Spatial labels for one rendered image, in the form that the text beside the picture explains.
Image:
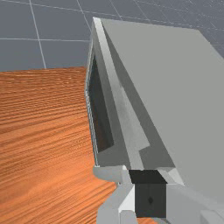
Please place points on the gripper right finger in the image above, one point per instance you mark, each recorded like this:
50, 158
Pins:
186, 204

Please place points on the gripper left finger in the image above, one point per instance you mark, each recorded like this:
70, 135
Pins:
110, 204

